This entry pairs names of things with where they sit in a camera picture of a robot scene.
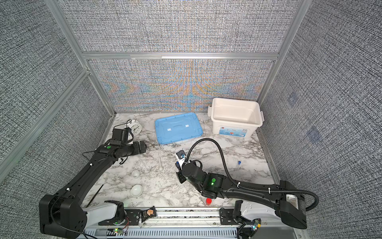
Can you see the blue plastic bin lid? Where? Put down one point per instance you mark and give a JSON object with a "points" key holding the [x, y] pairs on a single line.
{"points": [[178, 128]]}

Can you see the aluminium front rail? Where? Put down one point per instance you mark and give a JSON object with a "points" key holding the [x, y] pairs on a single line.
{"points": [[194, 223]]}

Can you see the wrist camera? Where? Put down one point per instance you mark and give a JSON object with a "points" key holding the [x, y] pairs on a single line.
{"points": [[121, 137], [181, 155]]}

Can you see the white alarm clock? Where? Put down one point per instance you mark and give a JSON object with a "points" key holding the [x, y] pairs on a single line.
{"points": [[134, 125]]}

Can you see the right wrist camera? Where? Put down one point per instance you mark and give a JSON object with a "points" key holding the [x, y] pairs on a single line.
{"points": [[181, 155]]}

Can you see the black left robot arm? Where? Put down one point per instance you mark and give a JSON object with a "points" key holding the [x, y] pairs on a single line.
{"points": [[61, 214]]}

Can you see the small white ceramic dish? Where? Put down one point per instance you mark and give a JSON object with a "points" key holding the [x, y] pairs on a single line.
{"points": [[135, 174]]}

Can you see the white plastic storage bin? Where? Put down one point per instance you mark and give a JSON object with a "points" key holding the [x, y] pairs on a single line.
{"points": [[237, 118]]}

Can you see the small circuit board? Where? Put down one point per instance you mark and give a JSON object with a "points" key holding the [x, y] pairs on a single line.
{"points": [[148, 214]]}

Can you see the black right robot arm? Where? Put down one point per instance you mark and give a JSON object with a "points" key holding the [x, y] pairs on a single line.
{"points": [[287, 202]]}

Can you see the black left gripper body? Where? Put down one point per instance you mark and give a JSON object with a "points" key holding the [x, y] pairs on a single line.
{"points": [[134, 149]]}

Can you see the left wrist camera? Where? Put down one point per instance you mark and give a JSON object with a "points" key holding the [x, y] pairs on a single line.
{"points": [[121, 137]]}

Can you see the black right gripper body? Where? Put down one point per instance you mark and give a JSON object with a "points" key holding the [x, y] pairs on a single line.
{"points": [[182, 178]]}

